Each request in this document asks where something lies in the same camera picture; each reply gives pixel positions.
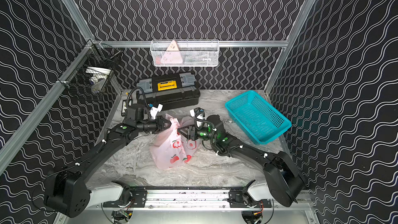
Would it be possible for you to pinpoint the black wire wall basket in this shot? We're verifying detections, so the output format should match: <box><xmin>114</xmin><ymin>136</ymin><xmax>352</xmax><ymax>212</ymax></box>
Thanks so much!
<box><xmin>58</xmin><ymin>43</ymin><xmax>123</xmax><ymax>102</ymax></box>

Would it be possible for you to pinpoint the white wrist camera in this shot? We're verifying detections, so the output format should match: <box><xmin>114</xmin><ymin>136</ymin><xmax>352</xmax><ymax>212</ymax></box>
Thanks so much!
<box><xmin>150</xmin><ymin>104</ymin><xmax>163</xmax><ymax>119</ymax></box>
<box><xmin>190</xmin><ymin>108</ymin><xmax>205</xmax><ymax>120</ymax></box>

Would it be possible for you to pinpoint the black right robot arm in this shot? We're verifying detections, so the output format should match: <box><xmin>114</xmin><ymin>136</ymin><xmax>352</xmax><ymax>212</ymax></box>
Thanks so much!
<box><xmin>178</xmin><ymin>108</ymin><xmax>306</xmax><ymax>207</ymax></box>

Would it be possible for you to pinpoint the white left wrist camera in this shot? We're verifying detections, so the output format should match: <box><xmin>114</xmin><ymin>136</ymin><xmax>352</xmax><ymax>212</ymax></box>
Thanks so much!
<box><xmin>150</xmin><ymin>104</ymin><xmax>163</xmax><ymax>119</ymax></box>

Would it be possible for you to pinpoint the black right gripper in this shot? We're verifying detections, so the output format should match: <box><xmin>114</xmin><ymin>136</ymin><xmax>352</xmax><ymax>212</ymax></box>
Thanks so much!
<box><xmin>177</xmin><ymin>122</ymin><xmax>217</xmax><ymax>143</ymax></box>

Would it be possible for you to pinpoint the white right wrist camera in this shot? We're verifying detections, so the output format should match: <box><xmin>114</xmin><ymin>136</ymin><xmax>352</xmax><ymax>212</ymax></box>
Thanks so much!
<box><xmin>190</xmin><ymin>108</ymin><xmax>205</xmax><ymax>120</ymax></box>

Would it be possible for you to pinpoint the pink plastic bag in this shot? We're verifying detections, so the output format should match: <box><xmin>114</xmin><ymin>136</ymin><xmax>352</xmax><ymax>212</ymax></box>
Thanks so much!
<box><xmin>150</xmin><ymin>114</ymin><xmax>200</xmax><ymax>170</ymax></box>

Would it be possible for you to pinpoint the black toolbox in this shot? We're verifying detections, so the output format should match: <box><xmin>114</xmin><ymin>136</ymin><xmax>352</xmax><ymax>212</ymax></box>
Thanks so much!
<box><xmin>136</xmin><ymin>73</ymin><xmax>201</xmax><ymax>111</ymax></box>

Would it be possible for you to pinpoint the white wire wall basket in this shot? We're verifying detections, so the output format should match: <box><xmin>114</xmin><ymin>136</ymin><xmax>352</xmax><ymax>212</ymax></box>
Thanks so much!
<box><xmin>150</xmin><ymin>39</ymin><xmax>220</xmax><ymax>67</ymax></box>

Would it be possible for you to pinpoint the teal plastic basket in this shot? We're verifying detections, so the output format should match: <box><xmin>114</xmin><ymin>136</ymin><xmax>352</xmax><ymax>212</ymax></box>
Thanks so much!
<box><xmin>225</xmin><ymin>90</ymin><xmax>292</xmax><ymax>145</ymax></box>

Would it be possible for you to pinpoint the aluminium frame post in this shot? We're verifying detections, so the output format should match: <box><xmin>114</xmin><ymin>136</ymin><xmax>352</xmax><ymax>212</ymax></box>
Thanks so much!
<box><xmin>61</xmin><ymin>0</ymin><xmax>95</xmax><ymax>41</ymax></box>

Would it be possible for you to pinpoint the pink triangular card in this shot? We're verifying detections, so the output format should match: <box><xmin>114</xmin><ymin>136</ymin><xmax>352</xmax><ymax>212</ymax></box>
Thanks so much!
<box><xmin>160</xmin><ymin>40</ymin><xmax>183</xmax><ymax>65</ymax></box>

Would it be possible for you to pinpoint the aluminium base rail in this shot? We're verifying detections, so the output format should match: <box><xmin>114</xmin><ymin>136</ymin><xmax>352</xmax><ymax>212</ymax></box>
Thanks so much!
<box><xmin>62</xmin><ymin>188</ymin><xmax>315</xmax><ymax>211</ymax></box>

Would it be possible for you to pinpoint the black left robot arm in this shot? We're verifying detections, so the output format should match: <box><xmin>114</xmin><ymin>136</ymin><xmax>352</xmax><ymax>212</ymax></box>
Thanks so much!
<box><xmin>43</xmin><ymin>92</ymin><xmax>171</xmax><ymax>217</ymax></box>

